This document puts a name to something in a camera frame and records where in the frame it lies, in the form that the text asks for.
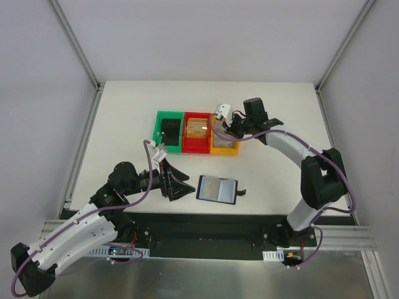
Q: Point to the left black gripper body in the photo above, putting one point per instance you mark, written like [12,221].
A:
[166,179]

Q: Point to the left white cable duct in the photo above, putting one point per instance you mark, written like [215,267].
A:
[116,252]

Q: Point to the red plastic bin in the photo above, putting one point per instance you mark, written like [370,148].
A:
[192,145]

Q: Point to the green plastic bin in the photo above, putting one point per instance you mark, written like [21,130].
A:
[157,130]

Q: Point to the right aluminium frame post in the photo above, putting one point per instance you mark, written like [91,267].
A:
[358,22]

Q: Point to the yellow plastic bin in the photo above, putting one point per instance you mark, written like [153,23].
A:
[223,151]

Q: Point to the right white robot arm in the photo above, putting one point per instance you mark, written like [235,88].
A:
[323,179]

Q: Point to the gold VIP card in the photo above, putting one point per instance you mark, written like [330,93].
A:
[210,188]

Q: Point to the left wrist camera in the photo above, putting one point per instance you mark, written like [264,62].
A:
[157,153]

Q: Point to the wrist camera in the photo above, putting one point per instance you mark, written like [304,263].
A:
[223,111]
[157,153]

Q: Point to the aluminium frame post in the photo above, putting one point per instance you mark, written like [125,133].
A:
[75,45]
[358,22]

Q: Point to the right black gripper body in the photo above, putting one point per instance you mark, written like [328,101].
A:
[229,129]

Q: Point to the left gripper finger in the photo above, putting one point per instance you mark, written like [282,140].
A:
[178,190]
[167,168]

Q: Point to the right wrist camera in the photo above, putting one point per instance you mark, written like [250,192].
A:
[223,111]

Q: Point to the silver VIP card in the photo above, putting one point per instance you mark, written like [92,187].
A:
[219,142]

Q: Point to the left aluminium frame post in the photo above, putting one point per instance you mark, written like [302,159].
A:
[75,45]

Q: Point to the black card holder wallet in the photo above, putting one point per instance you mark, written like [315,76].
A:
[220,190]

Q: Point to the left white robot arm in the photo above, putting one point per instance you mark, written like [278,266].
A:
[100,221]

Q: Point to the white cable duct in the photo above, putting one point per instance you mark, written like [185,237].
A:
[273,256]
[116,252]

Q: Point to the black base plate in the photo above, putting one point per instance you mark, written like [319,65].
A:
[207,236]

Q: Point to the gold cards stack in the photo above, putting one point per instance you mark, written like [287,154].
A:
[197,128]

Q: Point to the right white cable duct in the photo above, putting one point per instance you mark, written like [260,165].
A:
[273,256]

